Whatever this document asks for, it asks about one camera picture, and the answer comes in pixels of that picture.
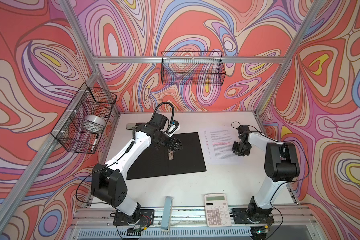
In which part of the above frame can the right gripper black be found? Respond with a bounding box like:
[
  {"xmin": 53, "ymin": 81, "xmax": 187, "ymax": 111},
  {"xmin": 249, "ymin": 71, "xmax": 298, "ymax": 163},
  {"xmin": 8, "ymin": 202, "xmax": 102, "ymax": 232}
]
[{"xmin": 232, "ymin": 141, "xmax": 252, "ymax": 156}]

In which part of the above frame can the printed paper sheet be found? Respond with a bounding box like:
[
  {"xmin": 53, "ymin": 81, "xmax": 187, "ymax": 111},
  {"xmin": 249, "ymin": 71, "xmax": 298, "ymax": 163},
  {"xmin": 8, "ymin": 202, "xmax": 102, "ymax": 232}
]
[{"xmin": 202, "ymin": 128, "xmax": 241, "ymax": 165}]

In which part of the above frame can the blue folder black inside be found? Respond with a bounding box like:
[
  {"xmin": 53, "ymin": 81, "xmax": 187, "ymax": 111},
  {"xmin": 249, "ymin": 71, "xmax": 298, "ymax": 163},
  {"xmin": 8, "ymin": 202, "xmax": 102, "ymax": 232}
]
[{"xmin": 127, "ymin": 132, "xmax": 207, "ymax": 180}]

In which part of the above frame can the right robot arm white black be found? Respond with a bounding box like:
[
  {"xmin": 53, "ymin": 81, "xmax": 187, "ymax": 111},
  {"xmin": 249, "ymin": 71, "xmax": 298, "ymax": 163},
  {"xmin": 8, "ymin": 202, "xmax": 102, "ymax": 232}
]
[{"xmin": 232, "ymin": 125, "xmax": 300, "ymax": 223}]

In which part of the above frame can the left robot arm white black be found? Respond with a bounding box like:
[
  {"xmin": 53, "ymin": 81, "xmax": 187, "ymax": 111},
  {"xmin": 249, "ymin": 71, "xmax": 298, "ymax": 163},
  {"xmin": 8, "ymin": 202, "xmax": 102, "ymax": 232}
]
[{"xmin": 91, "ymin": 120, "xmax": 182, "ymax": 217}]

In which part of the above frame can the grey black stapler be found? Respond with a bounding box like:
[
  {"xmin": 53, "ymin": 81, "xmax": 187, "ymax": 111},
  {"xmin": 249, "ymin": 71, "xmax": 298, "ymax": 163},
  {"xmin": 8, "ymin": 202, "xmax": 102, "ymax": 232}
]
[{"xmin": 126, "ymin": 123, "xmax": 141, "ymax": 130}]

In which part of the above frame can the light blue eraser bar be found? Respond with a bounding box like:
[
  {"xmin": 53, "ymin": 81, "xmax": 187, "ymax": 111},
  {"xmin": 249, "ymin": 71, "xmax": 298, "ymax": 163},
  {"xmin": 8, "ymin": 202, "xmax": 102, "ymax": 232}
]
[{"xmin": 161, "ymin": 196, "xmax": 173, "ymax": 232}]

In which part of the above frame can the pink white calculator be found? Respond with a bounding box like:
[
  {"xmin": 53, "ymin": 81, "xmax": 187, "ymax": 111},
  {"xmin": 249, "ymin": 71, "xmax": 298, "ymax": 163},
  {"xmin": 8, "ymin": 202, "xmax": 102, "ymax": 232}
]
[{"xmin": 204, "ymin": 194, "xmax": 232, "ymax": 228}]

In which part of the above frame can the marker pen in basket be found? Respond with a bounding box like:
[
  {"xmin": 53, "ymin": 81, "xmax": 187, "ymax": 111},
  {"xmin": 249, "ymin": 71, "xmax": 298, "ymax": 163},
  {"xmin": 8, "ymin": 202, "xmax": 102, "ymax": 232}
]
[{"xmin": 90, "ymin": 138, "xmax": 98, "ymax": 153}]

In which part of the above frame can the grey tape roll in basket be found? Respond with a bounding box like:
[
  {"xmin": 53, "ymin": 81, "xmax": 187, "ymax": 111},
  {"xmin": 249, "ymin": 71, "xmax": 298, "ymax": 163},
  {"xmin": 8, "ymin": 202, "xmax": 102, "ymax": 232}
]
[{"xmin": 85, "ymin": 115, "xmax": 106, "ymax": 127}]

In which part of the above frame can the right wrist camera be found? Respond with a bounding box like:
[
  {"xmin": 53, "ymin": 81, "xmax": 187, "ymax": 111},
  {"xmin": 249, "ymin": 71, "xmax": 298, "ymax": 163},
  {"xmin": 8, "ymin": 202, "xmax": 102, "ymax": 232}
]
[{"xmin": 237, "ymin": 125, "xmax": 250, "ymax": 138}]

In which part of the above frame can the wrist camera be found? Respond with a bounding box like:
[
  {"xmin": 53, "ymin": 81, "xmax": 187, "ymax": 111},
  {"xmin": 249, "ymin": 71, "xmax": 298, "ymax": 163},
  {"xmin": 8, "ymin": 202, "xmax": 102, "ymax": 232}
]
[
  {"xmin": 237, "ymin": 125, "xmax": 250, "ymax": 138},
  {"xmin": 150, "ymin": 113, "xmax": 180, "ymax": 136}
]

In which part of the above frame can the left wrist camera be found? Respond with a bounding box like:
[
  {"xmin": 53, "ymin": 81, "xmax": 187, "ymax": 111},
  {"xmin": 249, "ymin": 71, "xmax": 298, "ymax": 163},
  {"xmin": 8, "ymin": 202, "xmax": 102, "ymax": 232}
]
[{"xmin": 150, "ymin": 113, "xmax": 180, "ymax": 136}]

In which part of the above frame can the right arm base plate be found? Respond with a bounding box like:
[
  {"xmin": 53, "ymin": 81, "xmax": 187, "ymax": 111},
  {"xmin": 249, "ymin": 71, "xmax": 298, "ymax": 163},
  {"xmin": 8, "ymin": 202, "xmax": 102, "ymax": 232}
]
[{"xmin": 232, "ymin": 208, "xmax": 275, "ymax": 225}]

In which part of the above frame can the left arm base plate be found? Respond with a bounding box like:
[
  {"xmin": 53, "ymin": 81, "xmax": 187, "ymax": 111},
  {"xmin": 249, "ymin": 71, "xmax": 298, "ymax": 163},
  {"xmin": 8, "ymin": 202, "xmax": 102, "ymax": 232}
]
[{"xmin": 110, "ymin": 209, "xmax": 155, "ymax": 227}]

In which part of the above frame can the black wire basket back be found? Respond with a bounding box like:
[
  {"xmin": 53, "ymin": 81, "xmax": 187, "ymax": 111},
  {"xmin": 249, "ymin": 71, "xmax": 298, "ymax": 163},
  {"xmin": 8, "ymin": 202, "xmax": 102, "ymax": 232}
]
[{"xmin": 161, "ymin": 50, "xmax": 226, "ymax": 86}]

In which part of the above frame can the black wire basket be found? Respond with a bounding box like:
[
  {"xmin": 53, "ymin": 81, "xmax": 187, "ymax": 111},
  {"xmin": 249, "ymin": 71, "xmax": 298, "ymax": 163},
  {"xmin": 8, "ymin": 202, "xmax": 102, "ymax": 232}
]
[
  {"xmin": 51, "ymin": 84, "xmax": 117, "ymax": 154},
  {"xmin": 161, "ymin": 50, "xmax": 226, "ymax": 86}
]

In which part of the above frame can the black wire basket left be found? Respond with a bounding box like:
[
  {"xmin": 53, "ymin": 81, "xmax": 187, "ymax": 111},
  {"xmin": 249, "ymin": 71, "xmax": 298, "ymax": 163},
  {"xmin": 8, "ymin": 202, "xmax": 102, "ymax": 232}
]
[{"xmin": 51, "ymin": 84, "xmax": 117, "ymax": 154}]

